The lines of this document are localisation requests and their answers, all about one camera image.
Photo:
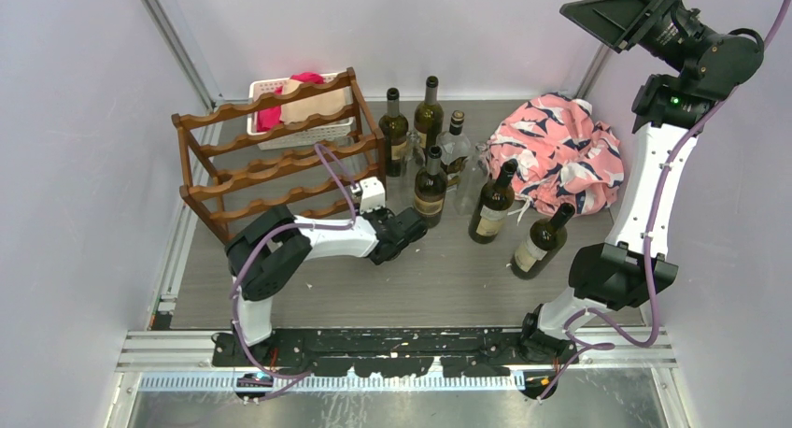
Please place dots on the dark bottle white label right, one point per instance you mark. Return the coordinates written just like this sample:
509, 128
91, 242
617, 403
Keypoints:
546, 237

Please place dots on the wooden wine rack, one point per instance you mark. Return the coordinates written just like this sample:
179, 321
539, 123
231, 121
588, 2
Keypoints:
204, 187

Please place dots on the beige folded cloth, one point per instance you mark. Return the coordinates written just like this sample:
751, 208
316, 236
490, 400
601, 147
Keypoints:
324, 104

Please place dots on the dark green bottle far left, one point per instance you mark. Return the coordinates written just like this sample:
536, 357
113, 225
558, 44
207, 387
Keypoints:
395, 127

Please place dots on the red cloth in basket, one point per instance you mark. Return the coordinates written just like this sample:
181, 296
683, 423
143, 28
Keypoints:
271, 117

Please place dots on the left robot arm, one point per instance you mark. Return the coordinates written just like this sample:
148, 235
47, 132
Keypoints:
264, 256

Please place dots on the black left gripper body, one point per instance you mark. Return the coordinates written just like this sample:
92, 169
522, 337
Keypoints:
381, 212

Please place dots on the aluminium corner post left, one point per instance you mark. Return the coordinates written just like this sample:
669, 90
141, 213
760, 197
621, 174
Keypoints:
178, 38

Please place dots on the white plastic basket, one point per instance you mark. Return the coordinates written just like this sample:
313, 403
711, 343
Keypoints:
331, 131

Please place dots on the dark bottle cream label centre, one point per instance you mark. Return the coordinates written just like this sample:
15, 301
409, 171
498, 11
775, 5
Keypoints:
495, 199

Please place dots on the pink shark print cloth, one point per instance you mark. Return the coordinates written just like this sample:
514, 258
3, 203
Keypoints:
562, 154

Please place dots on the aluminium corner post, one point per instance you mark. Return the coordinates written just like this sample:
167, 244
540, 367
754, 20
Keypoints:
593, 71
178, 38

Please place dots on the dark green bottle far back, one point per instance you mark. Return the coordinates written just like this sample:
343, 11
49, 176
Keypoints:
429, 115

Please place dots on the dark green bottle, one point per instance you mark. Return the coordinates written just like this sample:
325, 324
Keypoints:
429, 115
395, 127

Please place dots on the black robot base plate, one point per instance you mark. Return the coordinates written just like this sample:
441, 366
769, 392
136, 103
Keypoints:
394, 352

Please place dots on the dark bottle brown label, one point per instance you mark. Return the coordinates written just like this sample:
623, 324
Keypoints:
430, 188

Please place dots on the clear bottle with dark cap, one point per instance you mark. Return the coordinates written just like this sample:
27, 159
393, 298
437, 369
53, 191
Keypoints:
456, 148

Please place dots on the aluminium corner post right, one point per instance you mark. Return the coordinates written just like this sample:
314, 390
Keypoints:
593, 71

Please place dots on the small clear glass bottle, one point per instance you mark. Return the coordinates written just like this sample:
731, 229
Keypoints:
412, 160

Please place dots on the clear glass bottle by cloth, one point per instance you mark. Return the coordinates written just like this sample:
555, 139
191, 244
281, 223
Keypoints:
474, 176

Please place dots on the aluminium frame rail front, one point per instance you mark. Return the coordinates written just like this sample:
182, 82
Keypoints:
180, 361

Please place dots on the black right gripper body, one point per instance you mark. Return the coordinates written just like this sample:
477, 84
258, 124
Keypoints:
673, 34

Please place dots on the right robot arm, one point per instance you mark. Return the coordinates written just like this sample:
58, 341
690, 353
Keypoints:
630, 267

